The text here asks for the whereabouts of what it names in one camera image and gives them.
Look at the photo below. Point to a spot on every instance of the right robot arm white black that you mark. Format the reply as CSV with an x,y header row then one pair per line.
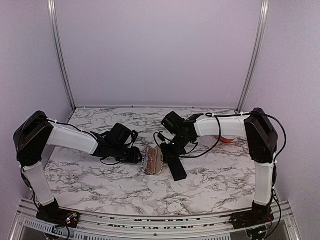
x,y
196,136

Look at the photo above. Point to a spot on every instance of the black glasses case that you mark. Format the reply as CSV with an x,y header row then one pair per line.
x,y
176,168

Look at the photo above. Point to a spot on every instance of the pink frame sunglasses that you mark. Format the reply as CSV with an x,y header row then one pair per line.
x,y
152,161

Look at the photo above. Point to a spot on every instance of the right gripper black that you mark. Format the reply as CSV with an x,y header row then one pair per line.
x,y
167,154

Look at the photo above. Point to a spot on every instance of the aluminium frame post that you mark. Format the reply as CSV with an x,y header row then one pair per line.
x,y
59,52
258,42

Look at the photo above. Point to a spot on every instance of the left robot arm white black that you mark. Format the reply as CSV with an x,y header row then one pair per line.
x,y
39,132

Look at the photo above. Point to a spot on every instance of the orange white bowl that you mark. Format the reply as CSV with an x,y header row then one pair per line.
x,y
227,139

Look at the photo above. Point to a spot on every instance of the left aluminium frame post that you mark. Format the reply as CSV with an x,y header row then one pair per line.
x,y
59,52

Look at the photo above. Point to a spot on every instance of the front aluminium rail base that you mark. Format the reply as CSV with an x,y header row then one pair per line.
x,y
224,225

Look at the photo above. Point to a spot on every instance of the right aluminium frame post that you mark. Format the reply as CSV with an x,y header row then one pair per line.
x,y
258,42

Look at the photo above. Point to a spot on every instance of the striped flag glasses pouch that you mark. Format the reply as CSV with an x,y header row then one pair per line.
x,y
162,161

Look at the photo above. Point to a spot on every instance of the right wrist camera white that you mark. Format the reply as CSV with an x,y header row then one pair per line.
x,y
159,136

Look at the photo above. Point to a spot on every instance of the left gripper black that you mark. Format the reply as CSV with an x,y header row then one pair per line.
x,y
134,157

